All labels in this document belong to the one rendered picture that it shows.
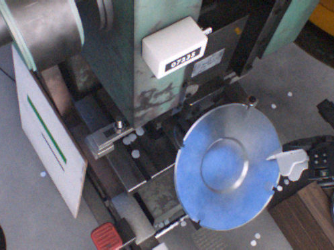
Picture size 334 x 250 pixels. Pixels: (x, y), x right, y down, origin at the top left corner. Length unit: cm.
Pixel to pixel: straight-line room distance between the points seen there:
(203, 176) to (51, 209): 99
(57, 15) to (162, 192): 75
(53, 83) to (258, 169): 62
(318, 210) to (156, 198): 67
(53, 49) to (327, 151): 51
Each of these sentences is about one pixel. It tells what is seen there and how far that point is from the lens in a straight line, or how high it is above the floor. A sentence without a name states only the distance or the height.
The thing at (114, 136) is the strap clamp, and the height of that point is 76.
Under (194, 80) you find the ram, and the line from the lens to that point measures 82.
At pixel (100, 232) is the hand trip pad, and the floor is 76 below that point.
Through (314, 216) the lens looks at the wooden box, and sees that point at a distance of 153.
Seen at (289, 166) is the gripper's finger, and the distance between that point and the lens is 80.
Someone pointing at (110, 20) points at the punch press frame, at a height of 132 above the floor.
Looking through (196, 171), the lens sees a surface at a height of 82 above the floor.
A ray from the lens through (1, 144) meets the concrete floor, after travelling 193.
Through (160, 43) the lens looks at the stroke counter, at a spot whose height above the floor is 133.
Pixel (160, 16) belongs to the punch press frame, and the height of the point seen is 136.
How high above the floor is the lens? 173
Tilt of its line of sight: 67 degrees down
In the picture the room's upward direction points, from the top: 12 degrees clockwise
